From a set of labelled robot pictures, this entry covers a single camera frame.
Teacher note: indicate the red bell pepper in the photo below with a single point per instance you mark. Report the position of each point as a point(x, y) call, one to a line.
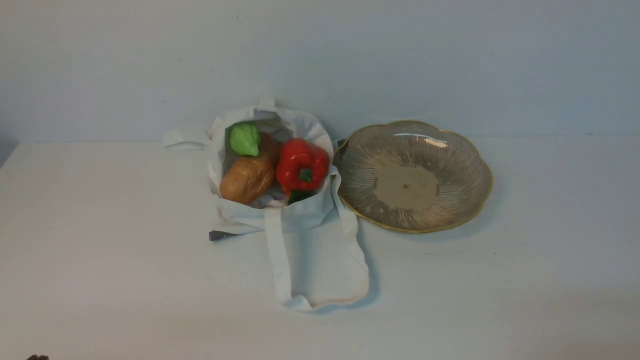
point(302, 166)

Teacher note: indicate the light green vegetable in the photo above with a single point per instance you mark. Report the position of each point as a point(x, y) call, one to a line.
point(244, 139)

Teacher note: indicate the brown potato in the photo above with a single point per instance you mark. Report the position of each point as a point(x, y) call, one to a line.
point(247, 179)

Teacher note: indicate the orange carrot with green top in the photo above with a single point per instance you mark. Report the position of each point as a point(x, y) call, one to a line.
point(299, 195)

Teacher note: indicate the gold rimmed scalloped glass plate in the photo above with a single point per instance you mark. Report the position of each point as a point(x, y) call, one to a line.
point(412, 177)

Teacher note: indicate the white cloth tote bag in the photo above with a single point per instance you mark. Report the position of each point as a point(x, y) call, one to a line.
point(314, 252)

